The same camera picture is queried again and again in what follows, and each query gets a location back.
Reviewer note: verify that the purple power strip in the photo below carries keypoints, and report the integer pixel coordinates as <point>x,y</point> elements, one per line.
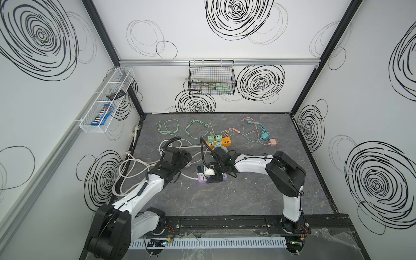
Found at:
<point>203,178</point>

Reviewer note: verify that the green charger plug with cable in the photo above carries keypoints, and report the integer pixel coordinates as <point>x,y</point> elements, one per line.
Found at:
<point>171,127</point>

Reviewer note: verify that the blue candy pack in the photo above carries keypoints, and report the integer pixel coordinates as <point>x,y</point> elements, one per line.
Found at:
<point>102,116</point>

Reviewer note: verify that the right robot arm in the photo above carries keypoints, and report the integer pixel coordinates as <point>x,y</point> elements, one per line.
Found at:
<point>286,174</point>

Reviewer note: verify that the green item in basket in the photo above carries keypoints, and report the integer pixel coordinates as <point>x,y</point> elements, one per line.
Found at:
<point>223,88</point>

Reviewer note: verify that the pink charger plug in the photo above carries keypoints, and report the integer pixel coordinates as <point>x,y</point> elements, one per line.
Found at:
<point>273,142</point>

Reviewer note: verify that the orange power strip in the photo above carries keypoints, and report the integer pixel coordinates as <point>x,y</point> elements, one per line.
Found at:
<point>225,142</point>

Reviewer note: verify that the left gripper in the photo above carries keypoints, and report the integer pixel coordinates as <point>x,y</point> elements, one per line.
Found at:
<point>181,156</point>

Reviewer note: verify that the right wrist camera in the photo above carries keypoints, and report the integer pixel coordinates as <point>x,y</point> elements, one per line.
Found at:
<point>205,171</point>

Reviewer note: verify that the white wire shelf basket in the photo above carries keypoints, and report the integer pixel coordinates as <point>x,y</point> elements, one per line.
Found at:
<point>115,80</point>

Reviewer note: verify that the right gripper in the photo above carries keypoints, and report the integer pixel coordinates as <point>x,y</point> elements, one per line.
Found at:
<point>218,165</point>

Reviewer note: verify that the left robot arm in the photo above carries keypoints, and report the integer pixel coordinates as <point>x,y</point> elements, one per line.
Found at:
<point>115,226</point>

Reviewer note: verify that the white wall plug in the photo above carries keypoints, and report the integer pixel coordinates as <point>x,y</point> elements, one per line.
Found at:
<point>135,131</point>

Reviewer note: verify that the black wire basket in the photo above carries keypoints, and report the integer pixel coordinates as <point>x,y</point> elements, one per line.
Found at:
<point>202,74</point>

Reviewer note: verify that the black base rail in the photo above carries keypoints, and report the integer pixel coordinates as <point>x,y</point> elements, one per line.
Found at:
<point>272,224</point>

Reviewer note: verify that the grey cable duct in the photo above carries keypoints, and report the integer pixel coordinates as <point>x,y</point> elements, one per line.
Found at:
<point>211,243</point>

